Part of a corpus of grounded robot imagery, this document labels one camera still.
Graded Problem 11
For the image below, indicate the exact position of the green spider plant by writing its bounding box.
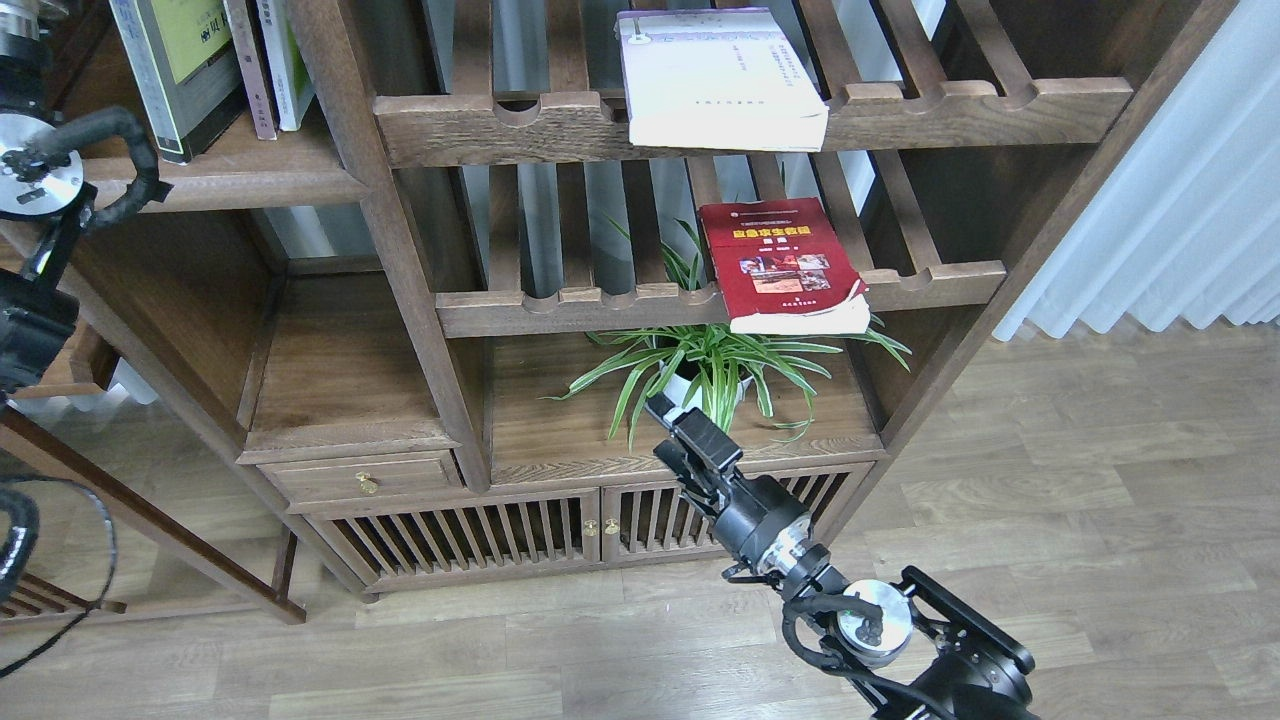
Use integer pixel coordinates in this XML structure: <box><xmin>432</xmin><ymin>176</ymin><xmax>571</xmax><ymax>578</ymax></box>
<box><xmin>566</xmin><ymin>213</ymin><xmax>910</xmax><ymax>434</ymax></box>

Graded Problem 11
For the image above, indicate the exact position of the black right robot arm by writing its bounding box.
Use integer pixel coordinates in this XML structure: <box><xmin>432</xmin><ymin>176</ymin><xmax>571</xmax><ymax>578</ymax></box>
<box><xmin>646</xmin><ymin>395</ymin><xmax>1036</xmax><ymax>719</ymax></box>

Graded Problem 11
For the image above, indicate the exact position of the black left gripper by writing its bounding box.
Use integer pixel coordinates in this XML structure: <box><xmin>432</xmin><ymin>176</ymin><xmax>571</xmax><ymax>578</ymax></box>
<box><xmin>1</xmin><ymin>0</ymin><xmax>49</xmax><ymax>42</ymax></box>

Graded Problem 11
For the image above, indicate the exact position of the black yellow-green cover book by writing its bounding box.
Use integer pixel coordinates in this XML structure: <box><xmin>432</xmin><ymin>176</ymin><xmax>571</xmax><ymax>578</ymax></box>
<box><xmin>109</xmin><ymin>1</ymin><xmax>246</xmax><ymax>164</ymax></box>

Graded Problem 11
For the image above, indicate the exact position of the white pleated curtain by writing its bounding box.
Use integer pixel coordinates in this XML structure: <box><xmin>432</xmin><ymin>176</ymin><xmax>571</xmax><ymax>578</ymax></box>
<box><xmin>993</xmin><ymin>1</ymin><xmax>1279</xmax><ymax>341</ymax></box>

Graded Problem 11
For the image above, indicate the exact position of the dark wooden side furniture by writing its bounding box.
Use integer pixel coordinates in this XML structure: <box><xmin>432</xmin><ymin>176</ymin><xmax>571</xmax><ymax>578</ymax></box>
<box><xmin>3</xmin><ymin>319</ymin><xmax>306</xmax><ymax>625</ymax></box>

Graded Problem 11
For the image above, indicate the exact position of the brass drawer knob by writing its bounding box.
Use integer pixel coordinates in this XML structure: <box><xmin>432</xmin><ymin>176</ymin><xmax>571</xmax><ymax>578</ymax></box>
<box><xmin>356</xmin><ymin>471</ymin><xmax>380</xmax><ymax>495</ymax></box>

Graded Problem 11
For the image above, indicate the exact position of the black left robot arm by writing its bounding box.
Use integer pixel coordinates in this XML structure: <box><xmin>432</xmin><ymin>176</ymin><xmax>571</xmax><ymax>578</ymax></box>
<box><xmin>1</xmin><ymin>1</ymin><xmax>172</xmax><ymax>396</ymax></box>

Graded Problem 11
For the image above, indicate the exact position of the white plant pot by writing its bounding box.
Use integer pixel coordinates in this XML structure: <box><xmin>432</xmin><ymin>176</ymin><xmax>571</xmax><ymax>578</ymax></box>
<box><xmin>660</xmin><ymin>363</ymin><xmax>754</xmax><ymax>432</ymax></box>

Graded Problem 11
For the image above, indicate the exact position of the white green upright book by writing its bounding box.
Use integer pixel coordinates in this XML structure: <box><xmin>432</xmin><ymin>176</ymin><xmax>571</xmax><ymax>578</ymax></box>
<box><xmin>256</xmin><ymin>1</ymin><xmax>316</xmax><ymax>132</ymax></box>

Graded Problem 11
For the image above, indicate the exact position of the brown wooden bookshelf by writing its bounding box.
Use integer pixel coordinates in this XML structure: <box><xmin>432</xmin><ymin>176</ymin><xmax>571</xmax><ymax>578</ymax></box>
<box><xmin>65</xmin><ymin>1</ymin><xmax>1235</xmax><ymax>593</ymax></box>

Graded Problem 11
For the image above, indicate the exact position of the white lavender cover book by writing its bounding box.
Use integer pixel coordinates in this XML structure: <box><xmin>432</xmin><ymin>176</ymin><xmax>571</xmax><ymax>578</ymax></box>
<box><xmin>616</xmin><ymin>6</ymin><xmax>829</xmax><ymax>152</ymax></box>

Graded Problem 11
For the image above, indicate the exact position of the red cover book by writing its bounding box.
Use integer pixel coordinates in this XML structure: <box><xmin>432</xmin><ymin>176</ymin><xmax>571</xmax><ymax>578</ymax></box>
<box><xmin>698</xmin><ymin>197</ymin><xmax>870</xmax><ymax>336</ymax></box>

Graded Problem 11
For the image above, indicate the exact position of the brown spine upright book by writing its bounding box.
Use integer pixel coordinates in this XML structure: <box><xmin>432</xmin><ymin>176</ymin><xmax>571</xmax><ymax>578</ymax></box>
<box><xmin>223</xmin><ymin>1</ymin><xmax>278</xmax><ymax>141</ymax></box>

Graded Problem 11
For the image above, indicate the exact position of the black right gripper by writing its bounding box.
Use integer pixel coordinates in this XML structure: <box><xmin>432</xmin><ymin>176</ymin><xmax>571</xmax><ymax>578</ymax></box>
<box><xmin>645</xmin><ymin>395</ymin><xmax>836</xmax><ymax>591</ymax></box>

